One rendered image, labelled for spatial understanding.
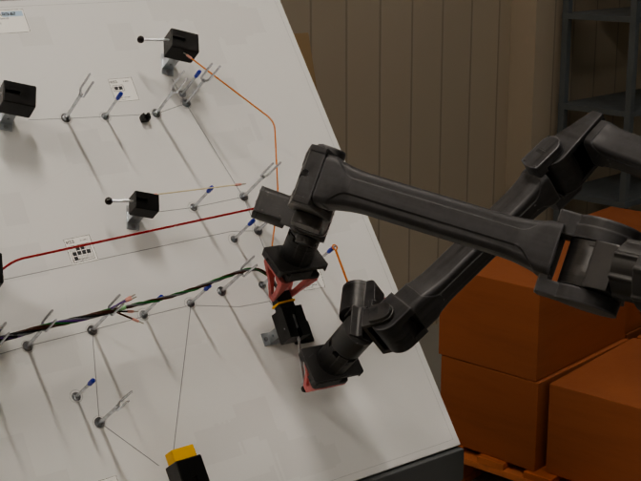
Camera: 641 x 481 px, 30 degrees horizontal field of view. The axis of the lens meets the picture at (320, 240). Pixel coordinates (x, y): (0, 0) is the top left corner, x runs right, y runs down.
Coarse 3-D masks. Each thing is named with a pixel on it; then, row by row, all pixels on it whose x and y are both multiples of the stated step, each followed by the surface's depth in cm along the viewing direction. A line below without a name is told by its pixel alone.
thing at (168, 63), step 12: (168, 36) 224; (180, 36) 223; (192, 36) 224; (168, 48) 223; (180, 48) 222; (192, 48) 223; (168, 60) 227; (180, 60) 226; (192, 60) 226; (168, 72) 229
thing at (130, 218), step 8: (136, 192) 206; (144, 192) 207; (112, 200) 206; (120, 200) 206; (128, 200) 206; (136, 200) 206; (144, 200) 207; (152, 200) 207; (128, 208) 213; (136, 208) 206; (144, 208) 206; (152, 208) 207; (128, 216) 212; (136, 216) 210; (144, 216) 208; (152, 216) 209; (128, 224) 211; (136, 224) 212
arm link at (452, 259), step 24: (552, 144) 193; (528, 168) 193; (528, 192) 193; (552, 192) 194; (576, 192) 198; (528, 216) 194; (432, 264) 194; (456, 264) 191; (480, 264) 193; (408, 288) 192; (432, 288) 190; (456, 288) 192; (408, 312) 189; (432, 312) 191; (384, 336) 190; (408, 336) 191
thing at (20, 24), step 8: (0, 16) 216; (8, 16) 217; (16, 16) 218; (24, 16) 219; (0, 24) 216; (8, 24) 217; (16, 24) 217; (24, 24) 218; (0, 32) 215; (8, 32) 216; (16, 32) 217
